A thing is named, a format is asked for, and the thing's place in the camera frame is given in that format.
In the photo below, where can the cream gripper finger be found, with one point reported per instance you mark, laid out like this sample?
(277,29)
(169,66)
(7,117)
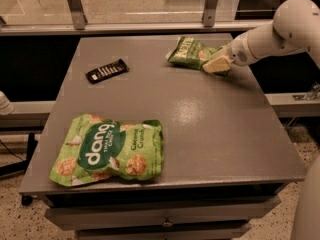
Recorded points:
(219,64)
(224,50)

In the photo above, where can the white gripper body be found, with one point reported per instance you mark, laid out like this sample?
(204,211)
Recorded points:
(238,53)

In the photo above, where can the green jalapeno chip bag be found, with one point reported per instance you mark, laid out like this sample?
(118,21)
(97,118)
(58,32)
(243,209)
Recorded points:
(191,53)

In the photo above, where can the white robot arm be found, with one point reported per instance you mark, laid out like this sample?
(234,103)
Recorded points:
(295,28)

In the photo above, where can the green rice chip bag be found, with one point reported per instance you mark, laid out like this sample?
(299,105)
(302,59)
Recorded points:
(96,149)

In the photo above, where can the metal clamp at right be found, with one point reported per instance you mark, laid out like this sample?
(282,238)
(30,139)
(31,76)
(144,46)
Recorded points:
(310,95)

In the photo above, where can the grey drawer cabinet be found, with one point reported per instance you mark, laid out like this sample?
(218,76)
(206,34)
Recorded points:
(226,155)

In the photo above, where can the black snack bar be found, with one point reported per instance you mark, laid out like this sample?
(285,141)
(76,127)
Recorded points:
(107,71)

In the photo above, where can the white bottle at left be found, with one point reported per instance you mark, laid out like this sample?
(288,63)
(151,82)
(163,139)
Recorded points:
(6,107)

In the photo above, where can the right metal railing bracket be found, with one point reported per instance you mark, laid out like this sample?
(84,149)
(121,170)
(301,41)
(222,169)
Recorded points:
(209,13)

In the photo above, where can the metal railing bracket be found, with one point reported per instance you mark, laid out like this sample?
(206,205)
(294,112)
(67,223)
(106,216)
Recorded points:
(77,14)
(209,13)

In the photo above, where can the left metal railing bracket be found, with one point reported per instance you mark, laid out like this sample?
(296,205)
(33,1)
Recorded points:
(77,14)

